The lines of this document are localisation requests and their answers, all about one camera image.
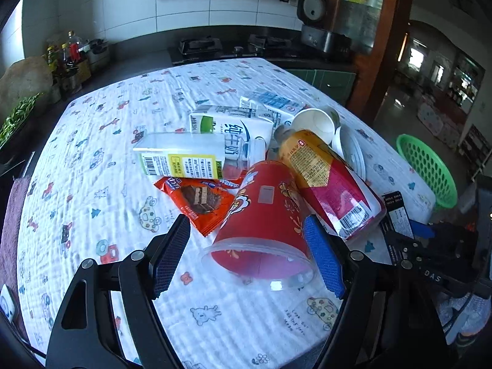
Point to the green kitchen cabinet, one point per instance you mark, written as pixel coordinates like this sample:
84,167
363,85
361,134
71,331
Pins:
330,80

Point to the orange snack wrapper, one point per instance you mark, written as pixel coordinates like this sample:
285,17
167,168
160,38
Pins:
192,200

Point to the red paper cup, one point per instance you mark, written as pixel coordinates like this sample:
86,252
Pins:
265,215

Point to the black gas stove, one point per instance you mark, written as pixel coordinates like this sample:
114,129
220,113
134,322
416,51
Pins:
200,44

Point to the cartoon print white tablecloth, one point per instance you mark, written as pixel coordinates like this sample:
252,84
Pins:
115,123

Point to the blue white milk carton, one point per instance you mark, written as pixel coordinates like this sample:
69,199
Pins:
276,102

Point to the white blue plastic object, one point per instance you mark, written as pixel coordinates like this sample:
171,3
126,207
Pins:
7,303

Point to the white plate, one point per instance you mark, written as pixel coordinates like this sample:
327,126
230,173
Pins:
348,150

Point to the group of condiment bottles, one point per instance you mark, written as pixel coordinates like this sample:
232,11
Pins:
69,57

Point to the clear bottle with yellow-green label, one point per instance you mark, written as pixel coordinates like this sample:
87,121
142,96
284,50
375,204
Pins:
176,153

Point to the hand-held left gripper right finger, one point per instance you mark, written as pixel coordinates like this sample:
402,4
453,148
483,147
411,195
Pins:
323,253

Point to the round wooden chopping board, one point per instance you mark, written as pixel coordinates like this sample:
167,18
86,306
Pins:
27,80

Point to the person's grey shoe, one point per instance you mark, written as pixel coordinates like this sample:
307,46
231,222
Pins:
472,315

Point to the tray of green vegetables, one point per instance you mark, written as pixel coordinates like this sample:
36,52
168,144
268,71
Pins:
15,117

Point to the white green milk carton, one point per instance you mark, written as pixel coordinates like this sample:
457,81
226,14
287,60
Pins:
226,121

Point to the yellow red noodle cup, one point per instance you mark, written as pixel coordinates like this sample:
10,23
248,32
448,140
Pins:
326,176

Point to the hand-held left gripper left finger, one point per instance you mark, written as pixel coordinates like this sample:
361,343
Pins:
169,253

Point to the white paper cup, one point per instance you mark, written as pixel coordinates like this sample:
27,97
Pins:
315,123

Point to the wooden glass door cabinet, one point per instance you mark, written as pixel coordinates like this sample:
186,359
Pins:
388,46

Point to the steel pot with lid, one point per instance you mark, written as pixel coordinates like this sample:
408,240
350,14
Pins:
98,52

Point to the clear plastic cup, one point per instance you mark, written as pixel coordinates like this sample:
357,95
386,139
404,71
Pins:
246,157

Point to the dark rice cooker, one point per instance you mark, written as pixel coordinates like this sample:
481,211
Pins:
319,34

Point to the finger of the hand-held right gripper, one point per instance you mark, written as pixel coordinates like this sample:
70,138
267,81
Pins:
398,215
421,230

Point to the purple towel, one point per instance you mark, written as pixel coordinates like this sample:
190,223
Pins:
13,230

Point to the green plastic basket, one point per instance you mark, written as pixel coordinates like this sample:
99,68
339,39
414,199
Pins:
426,165

